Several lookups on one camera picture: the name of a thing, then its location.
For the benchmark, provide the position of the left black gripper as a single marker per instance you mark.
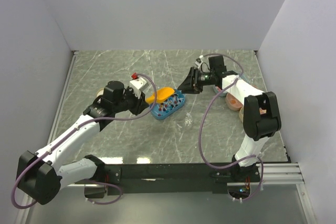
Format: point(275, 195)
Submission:
point(139, 103)

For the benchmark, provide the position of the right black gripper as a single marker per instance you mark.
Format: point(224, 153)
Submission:
point(190, 85)

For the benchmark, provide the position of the yellow plastic scoop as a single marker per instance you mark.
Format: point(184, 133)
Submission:
point(160, 95)

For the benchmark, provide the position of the blue lollipop tray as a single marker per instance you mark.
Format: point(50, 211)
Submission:
point(169, 106)

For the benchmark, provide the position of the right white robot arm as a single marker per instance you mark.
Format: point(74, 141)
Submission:
point(261, 118)

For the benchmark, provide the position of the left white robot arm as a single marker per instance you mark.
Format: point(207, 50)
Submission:
point(42, 174)

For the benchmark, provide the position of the beige round jar lid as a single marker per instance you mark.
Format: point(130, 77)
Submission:
point(99, 93)

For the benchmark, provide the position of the light blue star candy tray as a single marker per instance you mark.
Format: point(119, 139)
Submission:
point(224, 94)

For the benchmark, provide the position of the clear plastic jar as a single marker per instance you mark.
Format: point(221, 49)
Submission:
point(186, 121)

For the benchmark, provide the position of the pink lollipop tray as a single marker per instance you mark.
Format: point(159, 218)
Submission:
point(233, 103)

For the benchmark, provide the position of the beige gummy candy tray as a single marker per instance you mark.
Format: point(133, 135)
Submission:
point(241, 114)

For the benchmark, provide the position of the black base beam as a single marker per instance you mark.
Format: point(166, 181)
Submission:
point(176, 178)

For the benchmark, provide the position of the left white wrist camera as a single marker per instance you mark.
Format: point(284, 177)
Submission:
point(138, 84)

